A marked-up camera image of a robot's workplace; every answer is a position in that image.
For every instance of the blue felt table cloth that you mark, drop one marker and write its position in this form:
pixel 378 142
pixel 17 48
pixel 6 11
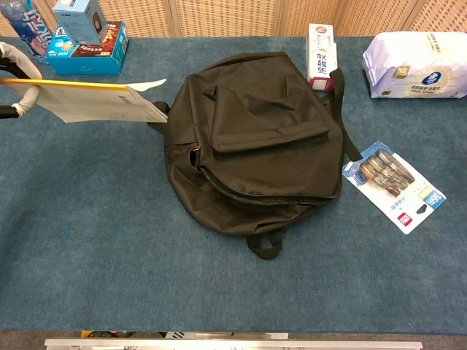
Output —
pixel 219 284

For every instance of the woven wicker folding screen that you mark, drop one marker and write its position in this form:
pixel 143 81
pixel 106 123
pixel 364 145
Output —
pixel 226 18

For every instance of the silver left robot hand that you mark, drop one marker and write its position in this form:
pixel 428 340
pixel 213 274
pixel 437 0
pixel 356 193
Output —
pixel 22 58

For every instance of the grey-blue small carton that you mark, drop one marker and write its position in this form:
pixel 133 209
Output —
pixel 78 22

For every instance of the black fabric backpack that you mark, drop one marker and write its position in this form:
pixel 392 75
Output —
pixel 255 164

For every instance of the white red toothpaste box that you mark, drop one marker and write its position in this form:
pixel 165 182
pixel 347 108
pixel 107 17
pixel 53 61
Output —
pixel 321 54

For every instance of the blue labelled drink bottle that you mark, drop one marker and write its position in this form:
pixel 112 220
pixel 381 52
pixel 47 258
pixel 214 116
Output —
pixel 25 29

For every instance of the white tissue pack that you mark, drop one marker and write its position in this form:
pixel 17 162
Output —
pixel 412 65

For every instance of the blue snack box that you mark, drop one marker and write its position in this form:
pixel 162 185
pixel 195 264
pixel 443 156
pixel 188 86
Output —
pixel 87 65

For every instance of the aluminium profile rail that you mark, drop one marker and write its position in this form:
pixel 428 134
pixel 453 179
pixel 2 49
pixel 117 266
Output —
pixel 233 344

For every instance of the correction tape blister pack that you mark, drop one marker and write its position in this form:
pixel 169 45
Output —
pixel 397 189

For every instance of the white and yellow book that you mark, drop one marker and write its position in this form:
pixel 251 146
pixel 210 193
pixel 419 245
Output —
pixel 98 102

